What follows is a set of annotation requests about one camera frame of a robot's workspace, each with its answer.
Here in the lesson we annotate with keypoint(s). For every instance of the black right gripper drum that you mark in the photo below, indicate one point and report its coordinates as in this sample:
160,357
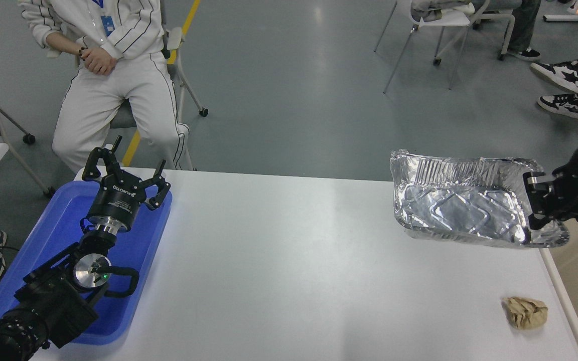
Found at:
567,198

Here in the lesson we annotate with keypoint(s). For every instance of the white chair with metal legs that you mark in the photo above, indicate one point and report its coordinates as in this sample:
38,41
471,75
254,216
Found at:
447,19

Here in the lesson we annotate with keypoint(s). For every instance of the white rolling chair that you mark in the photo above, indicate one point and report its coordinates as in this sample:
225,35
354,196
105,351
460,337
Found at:
494,16

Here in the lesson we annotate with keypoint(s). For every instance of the white stand base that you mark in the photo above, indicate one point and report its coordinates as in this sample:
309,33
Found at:
570,18

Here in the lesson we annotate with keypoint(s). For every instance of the crumpled tan paper ball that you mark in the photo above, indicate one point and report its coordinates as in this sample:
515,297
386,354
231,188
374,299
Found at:
526,313

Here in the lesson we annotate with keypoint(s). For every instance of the blue plastic tray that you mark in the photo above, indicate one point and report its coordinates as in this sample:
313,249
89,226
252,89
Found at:
58,225

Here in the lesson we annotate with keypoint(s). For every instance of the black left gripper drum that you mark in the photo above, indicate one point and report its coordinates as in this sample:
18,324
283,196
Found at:
116,203

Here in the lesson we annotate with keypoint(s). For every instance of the person's left hand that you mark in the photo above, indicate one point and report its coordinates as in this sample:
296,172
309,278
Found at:
106,62

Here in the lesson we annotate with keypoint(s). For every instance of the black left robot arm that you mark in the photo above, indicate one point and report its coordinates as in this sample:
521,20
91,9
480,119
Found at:
53,301

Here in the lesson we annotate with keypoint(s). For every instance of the silver foil tray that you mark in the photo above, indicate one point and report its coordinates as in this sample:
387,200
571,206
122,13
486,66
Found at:
449,200

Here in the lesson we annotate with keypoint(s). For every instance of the person's right hand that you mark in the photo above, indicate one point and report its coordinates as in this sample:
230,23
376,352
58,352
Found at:
88,59

